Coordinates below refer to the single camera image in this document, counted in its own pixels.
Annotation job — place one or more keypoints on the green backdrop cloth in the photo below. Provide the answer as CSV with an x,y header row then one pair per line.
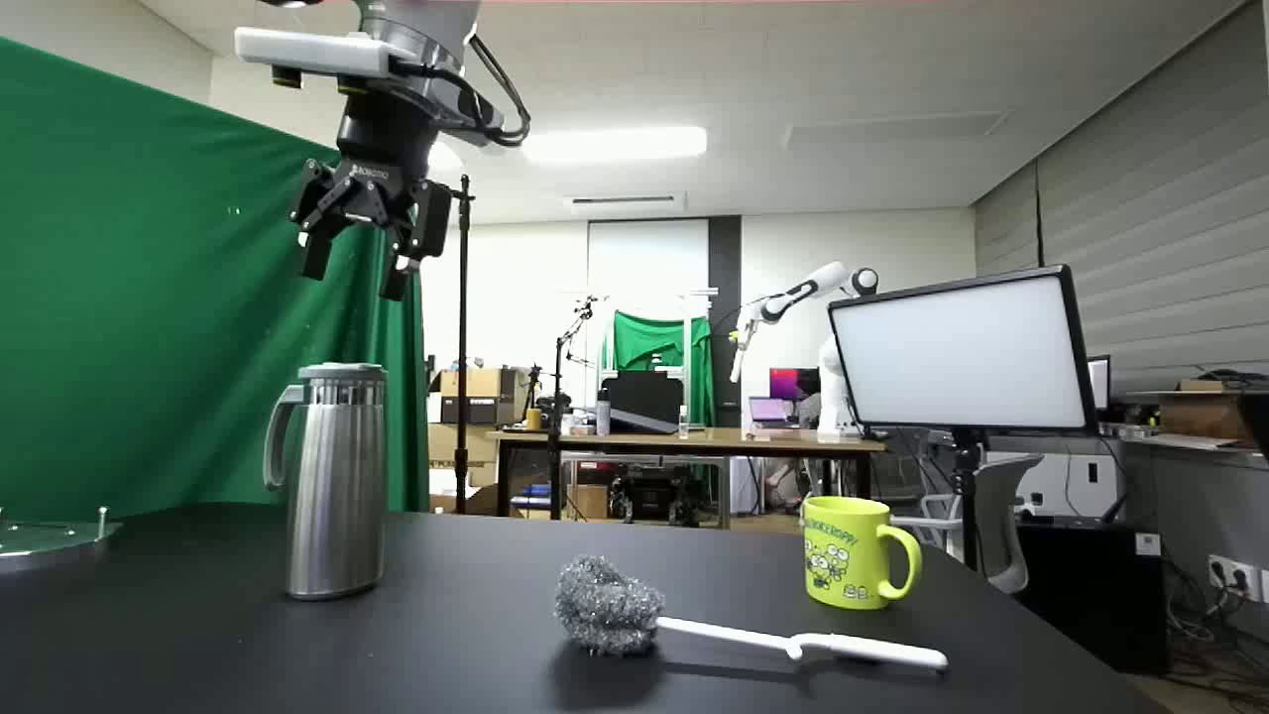
x,y
154,297

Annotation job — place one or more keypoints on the silver steel flask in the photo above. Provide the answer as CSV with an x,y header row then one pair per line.
x,y
327,456

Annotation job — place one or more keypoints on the black light stand pole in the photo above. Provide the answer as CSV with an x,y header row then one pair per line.
x,y
463,346

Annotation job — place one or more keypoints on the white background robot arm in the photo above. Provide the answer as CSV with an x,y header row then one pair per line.
x,y
812,293

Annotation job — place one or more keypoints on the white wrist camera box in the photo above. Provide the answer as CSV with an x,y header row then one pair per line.
x,y
307,51

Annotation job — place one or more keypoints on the small green background screen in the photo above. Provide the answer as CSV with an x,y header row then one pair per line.
x,y
667,342

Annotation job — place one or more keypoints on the yellow-green ceramic mug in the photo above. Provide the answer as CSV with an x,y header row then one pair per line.
x,y
854,554

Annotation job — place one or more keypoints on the large white-screen monitor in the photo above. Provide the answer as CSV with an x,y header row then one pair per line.
x,y
1002,356

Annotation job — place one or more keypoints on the round green metal plate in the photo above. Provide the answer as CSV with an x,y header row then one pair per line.
x,y
52,542

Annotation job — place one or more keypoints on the grey scrub brush white handle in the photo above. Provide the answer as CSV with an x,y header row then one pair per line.
x,y
607,613

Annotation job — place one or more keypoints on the wooden background desk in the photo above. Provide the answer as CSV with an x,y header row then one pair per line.
x,y
696,443

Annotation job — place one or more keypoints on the black cabinet under monitor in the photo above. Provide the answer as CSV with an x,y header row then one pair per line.
x,y
1102,586

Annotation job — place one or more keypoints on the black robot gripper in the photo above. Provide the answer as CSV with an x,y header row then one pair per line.
x,y
384,177

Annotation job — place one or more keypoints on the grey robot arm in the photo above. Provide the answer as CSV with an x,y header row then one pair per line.
x,y
401,88

